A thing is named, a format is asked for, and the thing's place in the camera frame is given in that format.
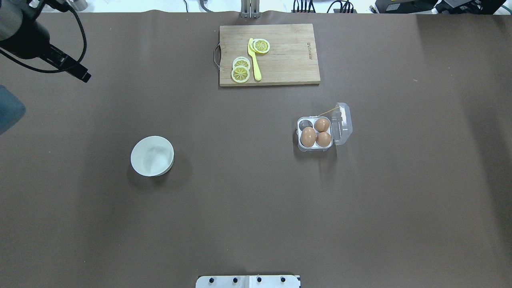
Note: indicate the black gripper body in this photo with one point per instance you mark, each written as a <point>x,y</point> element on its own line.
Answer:
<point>32,43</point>

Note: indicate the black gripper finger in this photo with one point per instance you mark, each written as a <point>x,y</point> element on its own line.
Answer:
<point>74,68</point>

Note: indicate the brown egg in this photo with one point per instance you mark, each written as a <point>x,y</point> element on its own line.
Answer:
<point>323,139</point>
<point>308,137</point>
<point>321,124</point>

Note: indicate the clear plastic egg carton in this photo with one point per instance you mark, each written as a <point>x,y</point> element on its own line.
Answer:
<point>341,127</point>

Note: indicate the white ceramic bowl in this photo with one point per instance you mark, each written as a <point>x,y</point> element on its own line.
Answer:
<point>152,156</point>

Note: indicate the lemon slice lower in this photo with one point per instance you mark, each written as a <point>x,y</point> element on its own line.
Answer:
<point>240,74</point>

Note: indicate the yellow plastic knife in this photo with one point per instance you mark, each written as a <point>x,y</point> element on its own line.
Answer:
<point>252,54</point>

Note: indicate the bamboo cutting board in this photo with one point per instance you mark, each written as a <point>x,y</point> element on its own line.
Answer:
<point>292,57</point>

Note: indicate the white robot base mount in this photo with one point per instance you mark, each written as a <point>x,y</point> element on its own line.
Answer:
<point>249,281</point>

